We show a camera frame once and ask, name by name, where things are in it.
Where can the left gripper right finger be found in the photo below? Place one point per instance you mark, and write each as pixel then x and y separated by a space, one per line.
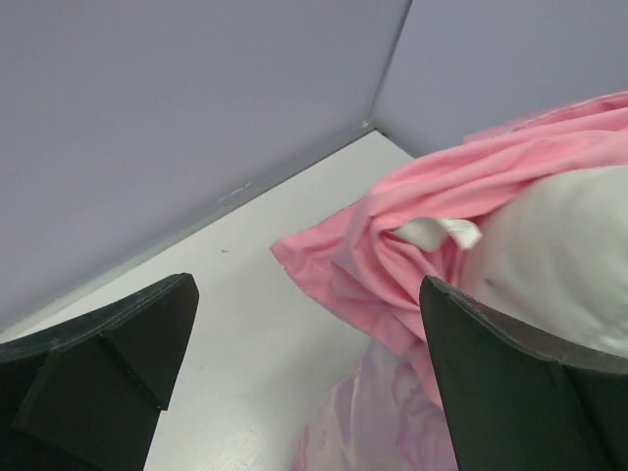
pixel 518 398

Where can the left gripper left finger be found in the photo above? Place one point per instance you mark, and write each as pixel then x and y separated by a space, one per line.
pixel 87 394

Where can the pink satin rose pillowcase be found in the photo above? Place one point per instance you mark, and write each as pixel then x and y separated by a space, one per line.
pixel 366 263

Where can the pink pillow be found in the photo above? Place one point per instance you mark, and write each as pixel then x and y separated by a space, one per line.
pixel 555 257

